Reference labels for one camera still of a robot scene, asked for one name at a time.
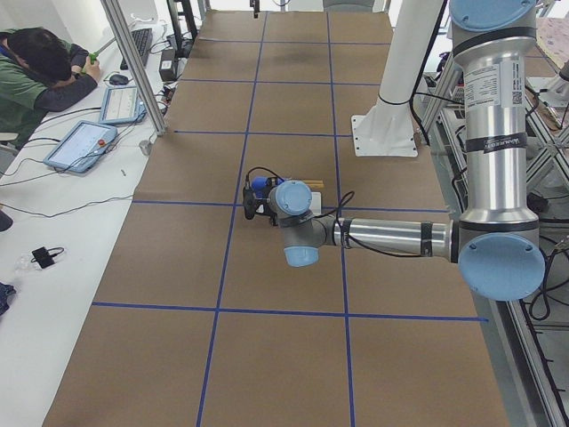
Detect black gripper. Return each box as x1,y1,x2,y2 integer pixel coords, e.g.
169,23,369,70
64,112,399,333
243,186,272,220

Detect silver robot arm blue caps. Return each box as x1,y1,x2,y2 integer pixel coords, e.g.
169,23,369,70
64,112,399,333
243,1,546,301

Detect black power adapter box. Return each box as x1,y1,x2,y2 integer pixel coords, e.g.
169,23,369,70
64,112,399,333
158,48,180,82

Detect teach pendant with red button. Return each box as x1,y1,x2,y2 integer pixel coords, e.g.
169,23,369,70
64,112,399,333
43,120,118,173

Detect black computer mouse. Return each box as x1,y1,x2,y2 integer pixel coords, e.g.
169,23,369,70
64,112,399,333
108,74,130,85

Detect black keyboard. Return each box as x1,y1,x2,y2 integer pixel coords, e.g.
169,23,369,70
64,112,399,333
131,28,153,67

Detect person in green shirt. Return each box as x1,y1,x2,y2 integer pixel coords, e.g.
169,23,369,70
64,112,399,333
1,27,101,149

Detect white rack base plate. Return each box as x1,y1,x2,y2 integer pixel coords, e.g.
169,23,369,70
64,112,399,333
309,191,322,215

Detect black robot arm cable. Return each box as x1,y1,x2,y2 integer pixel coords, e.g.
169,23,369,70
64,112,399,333
245,166,428,258

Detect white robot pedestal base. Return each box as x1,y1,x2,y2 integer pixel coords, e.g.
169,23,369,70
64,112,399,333
351,0,445,157

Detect small black device with strap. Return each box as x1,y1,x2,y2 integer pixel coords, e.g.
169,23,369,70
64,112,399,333
31,246,65,269

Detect aluminium frame post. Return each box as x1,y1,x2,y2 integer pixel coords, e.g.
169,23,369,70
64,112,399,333
100,0,166,136

